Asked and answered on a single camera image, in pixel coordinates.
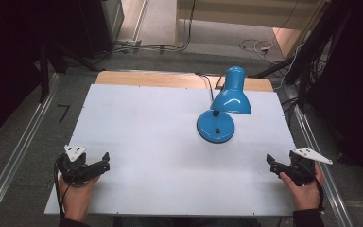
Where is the blue desk lamp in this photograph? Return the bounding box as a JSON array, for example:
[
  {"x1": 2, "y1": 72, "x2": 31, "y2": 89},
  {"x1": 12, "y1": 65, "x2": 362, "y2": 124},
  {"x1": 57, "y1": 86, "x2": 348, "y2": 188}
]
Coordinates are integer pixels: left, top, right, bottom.
[{"x1": 196, "y1": 65, "x2": 252, "y2": 145}]

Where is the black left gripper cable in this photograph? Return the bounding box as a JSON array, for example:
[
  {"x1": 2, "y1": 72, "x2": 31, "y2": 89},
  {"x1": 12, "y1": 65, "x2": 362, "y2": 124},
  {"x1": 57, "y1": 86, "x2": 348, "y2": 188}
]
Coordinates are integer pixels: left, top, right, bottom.
[{"x1": 53, "y1": 154, "x2": 68, "y2": 219}]

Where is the person's left hand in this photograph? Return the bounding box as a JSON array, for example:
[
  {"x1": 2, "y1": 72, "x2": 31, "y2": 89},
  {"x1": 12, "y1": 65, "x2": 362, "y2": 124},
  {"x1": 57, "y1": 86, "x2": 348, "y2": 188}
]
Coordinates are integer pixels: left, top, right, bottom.
[{"x1": 58, "y1": 174, "x2": 101, "y2": 223}]

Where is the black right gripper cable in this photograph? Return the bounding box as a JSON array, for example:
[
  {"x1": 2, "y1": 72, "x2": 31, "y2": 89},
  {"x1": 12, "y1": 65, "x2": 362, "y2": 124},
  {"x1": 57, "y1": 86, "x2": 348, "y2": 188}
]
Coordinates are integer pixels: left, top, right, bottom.
[{"x1": 302, "y1": 162, "x2": 326, "y2": 213}]

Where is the black lamp cable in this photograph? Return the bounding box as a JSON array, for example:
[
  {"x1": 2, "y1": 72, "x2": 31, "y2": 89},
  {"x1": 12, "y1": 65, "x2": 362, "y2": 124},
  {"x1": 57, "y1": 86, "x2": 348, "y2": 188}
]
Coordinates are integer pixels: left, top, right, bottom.
[{"x1": 195, "y1": 72, "x2": 226, "y2": 102}]

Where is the black metal stand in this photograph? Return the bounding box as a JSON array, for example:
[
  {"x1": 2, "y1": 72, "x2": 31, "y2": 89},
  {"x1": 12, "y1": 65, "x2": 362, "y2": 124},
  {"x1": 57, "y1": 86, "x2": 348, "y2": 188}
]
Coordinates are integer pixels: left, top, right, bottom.
[
  {"x1": 37, "y1": 41, "x2": 100, "y2": 104},
  {"x1": 283, "y1": 0, "x2": 354, "y2": 114}
]

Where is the white floor cable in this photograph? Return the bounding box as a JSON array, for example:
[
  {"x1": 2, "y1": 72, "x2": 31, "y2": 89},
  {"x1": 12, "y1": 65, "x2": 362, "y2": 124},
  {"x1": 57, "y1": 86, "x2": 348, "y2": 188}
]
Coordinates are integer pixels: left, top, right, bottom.
[{"x1": 238, "y1": 38, "x2": 276, "y2": 64}]

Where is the aluminium floor rail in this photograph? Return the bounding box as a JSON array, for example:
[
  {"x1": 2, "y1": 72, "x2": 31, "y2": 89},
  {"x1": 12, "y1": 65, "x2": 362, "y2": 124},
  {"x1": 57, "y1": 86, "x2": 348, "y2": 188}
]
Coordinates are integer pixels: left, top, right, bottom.
[
  {"x1": 284, "y1": 84, "x2": 354, "y2": 227},
  {"x1": 0, "y1": 73, "x2": 62, "y2": 227}
]

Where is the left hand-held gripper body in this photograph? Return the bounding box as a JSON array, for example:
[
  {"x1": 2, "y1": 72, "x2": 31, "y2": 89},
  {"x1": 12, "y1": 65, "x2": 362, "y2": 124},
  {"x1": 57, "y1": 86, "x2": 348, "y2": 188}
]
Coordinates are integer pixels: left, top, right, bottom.
[{"x1": 56, "y1": 144, "x2": 93, "y2": 187}]

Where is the dark cabinet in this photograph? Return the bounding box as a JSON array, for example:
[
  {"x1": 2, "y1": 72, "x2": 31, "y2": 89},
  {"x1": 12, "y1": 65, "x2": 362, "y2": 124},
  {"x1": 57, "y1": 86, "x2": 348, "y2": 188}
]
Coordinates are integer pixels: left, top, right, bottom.
[{"x1": 75, "y1": 0, "x2": 126, "y2": 60}]

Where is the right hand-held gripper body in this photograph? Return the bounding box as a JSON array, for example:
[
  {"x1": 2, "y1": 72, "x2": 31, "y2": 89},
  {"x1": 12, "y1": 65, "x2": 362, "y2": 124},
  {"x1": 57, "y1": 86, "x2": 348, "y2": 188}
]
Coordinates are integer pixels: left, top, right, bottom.
[{"x1": 287, "y1": 148, "x2": 334, "y2": 187}]

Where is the grey power strip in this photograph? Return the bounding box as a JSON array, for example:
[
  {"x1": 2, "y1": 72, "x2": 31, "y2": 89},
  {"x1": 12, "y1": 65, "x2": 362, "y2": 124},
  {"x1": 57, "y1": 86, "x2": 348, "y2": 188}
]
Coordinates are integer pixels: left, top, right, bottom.
[{"x1": 115, "y1": 39, "x2": 143, "y2": 54}]

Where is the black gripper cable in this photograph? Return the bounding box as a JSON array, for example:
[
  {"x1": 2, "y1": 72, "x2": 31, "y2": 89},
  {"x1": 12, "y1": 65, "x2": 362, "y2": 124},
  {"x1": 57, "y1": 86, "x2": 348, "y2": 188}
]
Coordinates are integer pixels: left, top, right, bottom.
[
  {"x1": 53, "y1": 154, "x2": 68, "y2": 219},
  {"x1": 302, "y1": 162, "x2": 326, "y2": 213}
]

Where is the person's right hand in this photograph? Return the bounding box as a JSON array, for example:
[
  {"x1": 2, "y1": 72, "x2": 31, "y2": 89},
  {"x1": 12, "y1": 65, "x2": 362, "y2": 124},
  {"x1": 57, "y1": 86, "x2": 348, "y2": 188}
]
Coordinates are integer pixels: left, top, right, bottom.
[{"x1": 278, "y1": 164, "x2": 325, "y2": 212}]

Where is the bundle of floor cables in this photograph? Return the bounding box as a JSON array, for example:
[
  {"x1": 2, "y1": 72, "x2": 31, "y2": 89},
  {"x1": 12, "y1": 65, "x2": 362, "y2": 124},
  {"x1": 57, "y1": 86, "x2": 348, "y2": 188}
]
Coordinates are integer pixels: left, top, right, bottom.
[{"x1": 94, "y1": 0, "x2": 198, "y2": 61}]

